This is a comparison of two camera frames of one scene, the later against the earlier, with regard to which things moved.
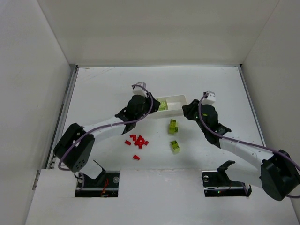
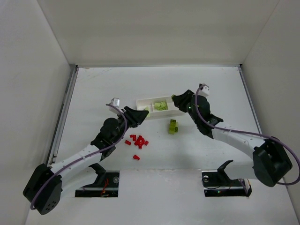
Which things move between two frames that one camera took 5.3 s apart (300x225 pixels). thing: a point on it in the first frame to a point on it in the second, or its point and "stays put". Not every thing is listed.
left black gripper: [153, 104] to [129, 116]
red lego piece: [135, 157] stays put
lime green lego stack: [173, 127] stays put
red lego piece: [127, 142] stays put
